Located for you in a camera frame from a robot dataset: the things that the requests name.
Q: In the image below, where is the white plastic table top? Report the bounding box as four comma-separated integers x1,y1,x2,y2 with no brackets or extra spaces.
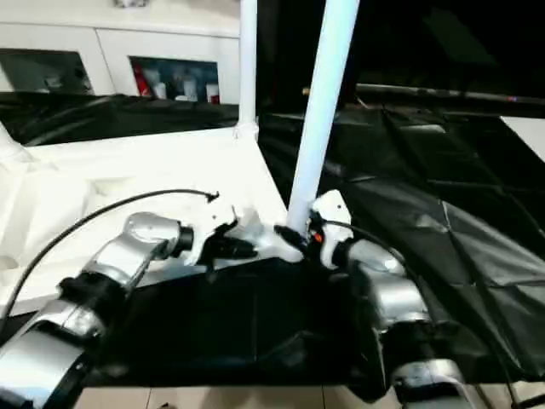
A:
0,122,308,317

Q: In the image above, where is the white plastic table leg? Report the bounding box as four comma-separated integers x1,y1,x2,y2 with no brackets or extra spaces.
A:
0,122,27,162
284,0,362,234
232,0,261,141

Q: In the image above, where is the black work surface mat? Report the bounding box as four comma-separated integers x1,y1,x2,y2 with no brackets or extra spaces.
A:
0,89,545,401

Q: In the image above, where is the red white bottle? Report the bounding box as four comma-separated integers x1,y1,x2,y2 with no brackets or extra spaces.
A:
134,63,153,98

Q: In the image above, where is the dark grey tube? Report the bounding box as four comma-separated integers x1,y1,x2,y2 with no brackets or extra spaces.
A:
354,83,545,107

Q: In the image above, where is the white glass-door cabinet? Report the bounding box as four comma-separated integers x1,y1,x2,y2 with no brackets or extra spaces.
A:
0,0,244,104

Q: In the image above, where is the black backdrop cloth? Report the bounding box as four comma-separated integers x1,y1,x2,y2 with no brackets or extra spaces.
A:
255,0,545,110

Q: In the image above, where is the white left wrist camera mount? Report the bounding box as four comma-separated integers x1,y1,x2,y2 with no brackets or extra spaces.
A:
181,197,240,268

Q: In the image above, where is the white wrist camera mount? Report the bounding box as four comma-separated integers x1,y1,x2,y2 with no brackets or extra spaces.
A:
181,197,240,268
309,189,355,270

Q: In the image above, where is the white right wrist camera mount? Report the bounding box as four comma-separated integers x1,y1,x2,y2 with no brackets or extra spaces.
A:
309,189,355,270

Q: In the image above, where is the black left wrist camera cable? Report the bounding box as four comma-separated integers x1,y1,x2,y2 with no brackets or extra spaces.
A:
0,188,221,321

